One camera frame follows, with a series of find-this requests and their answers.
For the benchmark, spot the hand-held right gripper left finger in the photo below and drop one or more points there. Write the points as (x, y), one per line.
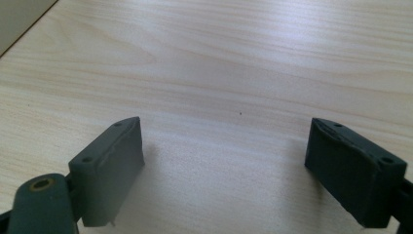
(107, 172)

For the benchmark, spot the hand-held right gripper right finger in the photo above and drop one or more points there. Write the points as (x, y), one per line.
(354, 175)

